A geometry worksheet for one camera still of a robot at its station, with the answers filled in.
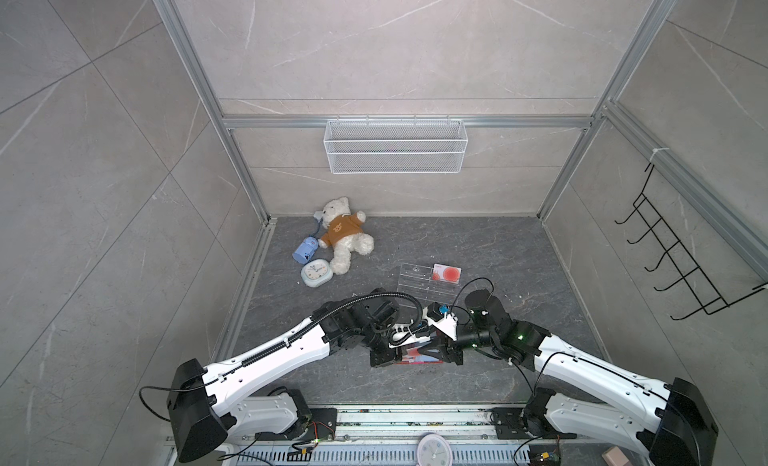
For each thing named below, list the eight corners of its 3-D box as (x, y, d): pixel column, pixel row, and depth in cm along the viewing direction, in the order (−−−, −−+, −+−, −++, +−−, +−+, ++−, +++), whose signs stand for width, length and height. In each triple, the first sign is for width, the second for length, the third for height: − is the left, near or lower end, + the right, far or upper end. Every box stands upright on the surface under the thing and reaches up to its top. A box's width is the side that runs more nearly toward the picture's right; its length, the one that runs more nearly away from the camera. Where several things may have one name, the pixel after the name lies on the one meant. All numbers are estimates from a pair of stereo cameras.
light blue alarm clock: (300, 287, 100) (298, 283, 98) (305, 262, 107) (303, 258, 105) (330, 287, 100) (329, 283, 98) (334, 263, 107) (333, 258, 105)
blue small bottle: (294, 261, 107) (291, 254, 104) (309, 241, 113) (306, 234, 110) (307, 265, 106) (304, 259, 103) (321, 245, 112) (319, 238, 109)
